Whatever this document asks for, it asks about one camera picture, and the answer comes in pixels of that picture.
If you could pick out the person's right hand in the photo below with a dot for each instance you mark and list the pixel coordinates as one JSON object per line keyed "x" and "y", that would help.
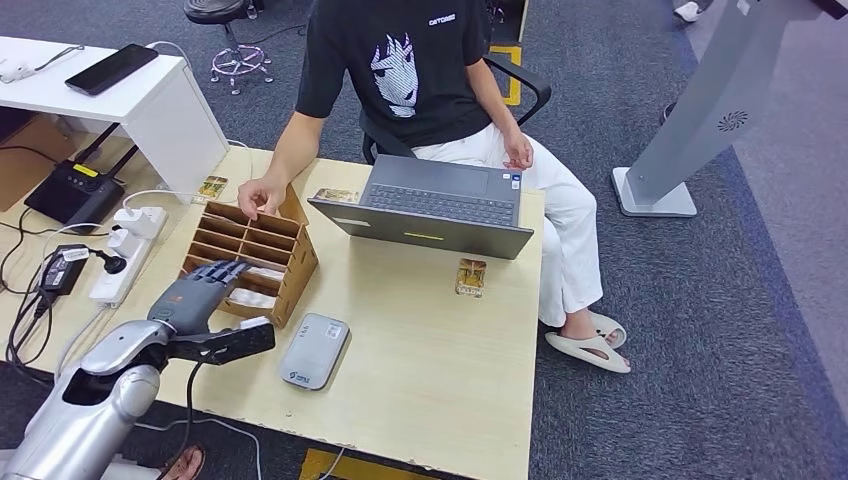
{"x": 262, "y": 197}

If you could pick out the grey kiosk stand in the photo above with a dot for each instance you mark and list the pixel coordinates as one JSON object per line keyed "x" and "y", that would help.
{"x": 709, "y": 99}

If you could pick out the person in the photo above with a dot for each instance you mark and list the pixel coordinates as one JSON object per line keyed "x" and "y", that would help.
{"x": 689, "y": 10}
{"x": 411, "y": 112}
{"x": 185, "y": 462}

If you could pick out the white blank card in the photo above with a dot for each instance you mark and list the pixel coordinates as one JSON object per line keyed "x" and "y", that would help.
{"x": 255, "y": 299}
{"x": 268, "y": 272}

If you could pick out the yellow floor tape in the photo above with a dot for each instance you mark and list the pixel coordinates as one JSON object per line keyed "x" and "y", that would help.
{"x": 511, "y": 79}
{"x": 358, "y": 469}

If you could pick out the black office chair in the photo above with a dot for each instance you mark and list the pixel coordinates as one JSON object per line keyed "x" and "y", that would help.
{"x": 530, "y": 83}

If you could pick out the black power adapter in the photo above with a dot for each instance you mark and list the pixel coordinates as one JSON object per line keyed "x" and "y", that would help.
{"x": 61, "y": 272}

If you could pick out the white power strip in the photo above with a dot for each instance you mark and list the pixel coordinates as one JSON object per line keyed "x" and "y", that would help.
{"x": 122, "y": 281}

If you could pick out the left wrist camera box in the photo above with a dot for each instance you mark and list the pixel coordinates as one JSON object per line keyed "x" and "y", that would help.
{"x": 238, "y": 344}

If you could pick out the black power plug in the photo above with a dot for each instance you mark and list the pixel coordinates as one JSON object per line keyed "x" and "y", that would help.
{"x": 114, "y": 264}

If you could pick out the black stool chrome base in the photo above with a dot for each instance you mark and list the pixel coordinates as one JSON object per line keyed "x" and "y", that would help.
{"x": 228, "y": 10}

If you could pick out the grey laptop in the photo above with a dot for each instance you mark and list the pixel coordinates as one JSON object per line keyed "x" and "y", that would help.
{"x": 430, "y": 192}

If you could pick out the wooden card organiser box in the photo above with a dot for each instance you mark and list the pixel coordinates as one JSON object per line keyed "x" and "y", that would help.
{"x": 265, "y": 232}

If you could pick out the person's left forearm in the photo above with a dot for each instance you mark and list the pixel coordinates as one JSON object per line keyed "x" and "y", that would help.
{"x": 493, "y": 99}

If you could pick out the black smartphone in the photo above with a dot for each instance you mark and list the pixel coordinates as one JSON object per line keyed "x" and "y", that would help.
{"x": 111, "y": 69}

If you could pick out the person's right forearm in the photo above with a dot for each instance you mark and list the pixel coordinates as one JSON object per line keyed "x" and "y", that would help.
{"x": 285, "y": 152}

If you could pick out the person's left hand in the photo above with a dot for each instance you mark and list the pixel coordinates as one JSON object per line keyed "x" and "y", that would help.
{"x": 518, "y": 152}

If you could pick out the beige slipper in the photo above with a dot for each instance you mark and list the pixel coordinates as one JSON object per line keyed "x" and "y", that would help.
{"x": 588, "y": 352}
{"x": 609, "y": 328}

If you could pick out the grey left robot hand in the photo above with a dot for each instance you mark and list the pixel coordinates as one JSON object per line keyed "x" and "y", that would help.
{"x": 189, "y": 301}

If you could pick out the white desk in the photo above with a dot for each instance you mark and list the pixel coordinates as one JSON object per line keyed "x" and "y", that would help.
{"x": 132, "y": 112}

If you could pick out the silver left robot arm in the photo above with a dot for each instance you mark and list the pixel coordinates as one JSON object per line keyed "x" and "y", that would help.
{"x": 86, "y": 404}

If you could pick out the yellow printed hotel card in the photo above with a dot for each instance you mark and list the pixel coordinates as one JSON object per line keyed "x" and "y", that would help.
{"x": 212, "y": 188}
{"x": 334, "y": 195}
{"x": 471, "y": 277}

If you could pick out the black router with antennas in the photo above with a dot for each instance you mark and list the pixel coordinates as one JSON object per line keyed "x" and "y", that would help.
{"x": 73, "y": 195}

